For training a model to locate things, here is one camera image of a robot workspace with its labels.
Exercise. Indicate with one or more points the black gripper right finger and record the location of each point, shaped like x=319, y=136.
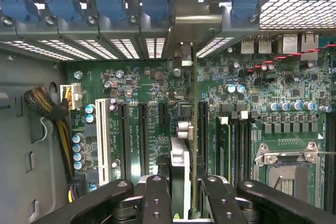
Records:
x=218, y=203

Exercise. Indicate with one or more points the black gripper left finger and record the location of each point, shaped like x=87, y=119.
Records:
x=157, y=203

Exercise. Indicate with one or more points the black RAM slot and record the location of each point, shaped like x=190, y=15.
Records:
x=330, y=161
x=236, y=150
x=247, y=150

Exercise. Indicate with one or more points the CPU socket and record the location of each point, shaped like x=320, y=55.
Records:
x=288, y=176

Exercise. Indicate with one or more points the white expansion slot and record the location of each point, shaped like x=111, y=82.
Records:
x=103, y=140

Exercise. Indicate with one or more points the short black expansion slot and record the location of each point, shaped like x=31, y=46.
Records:
x=162, y=115

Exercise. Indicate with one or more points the green motherboard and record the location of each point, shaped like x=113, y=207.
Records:
x=262, y=90

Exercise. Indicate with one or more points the white power connector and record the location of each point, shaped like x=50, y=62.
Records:
x=76, y=96

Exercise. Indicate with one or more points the open black PC case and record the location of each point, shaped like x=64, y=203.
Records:
x=26, y=129

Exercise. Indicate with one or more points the silver rear port block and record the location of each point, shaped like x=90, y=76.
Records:
x=264, y=44
x=290, y=44
x=309, y=47
x=246, y=44

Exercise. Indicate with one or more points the blue slot retainer clip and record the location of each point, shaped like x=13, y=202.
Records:
x=109, y=1
x=61, y=1
x=153, y=1
x=244, y=1
x=11, y=1

